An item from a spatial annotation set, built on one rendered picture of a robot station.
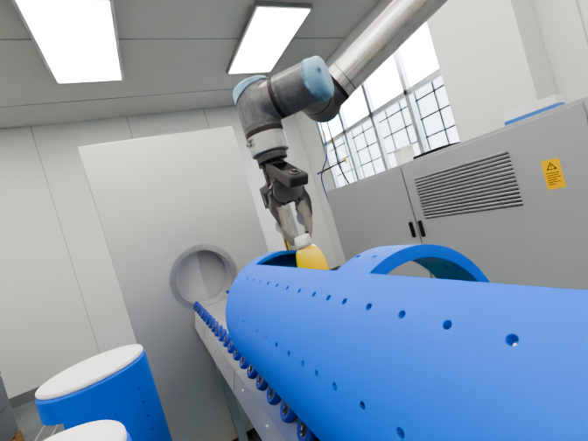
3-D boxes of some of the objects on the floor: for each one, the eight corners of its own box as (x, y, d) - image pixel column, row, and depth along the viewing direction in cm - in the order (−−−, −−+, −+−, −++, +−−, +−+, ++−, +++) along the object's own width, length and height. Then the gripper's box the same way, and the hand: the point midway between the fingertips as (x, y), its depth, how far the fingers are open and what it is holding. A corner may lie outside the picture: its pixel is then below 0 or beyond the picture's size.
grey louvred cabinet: (397, 304, 353) (362, 181, 350) (702, 361, 159) (627, 88, 157) (361, 323, 329) (323, 192, 327) (666, 418, 135) (578, 98, 133)
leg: (254, 459, 181) (223, 357, 180) (257, 465, 176) (226, 360, 175) (244, 465, 178) (213, 361, 177) (248, 472, 173) (215, 365, 172)
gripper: (284, 157, 79) (309, 236, 80) (242, 166, 74) (269, 251, 75) (298, 145, 71) (326, 234, 72) (253, 155, 66) (283, 250, 67)
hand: (301, 236), depth 71 cm, fingers closed on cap, 4 cm apart
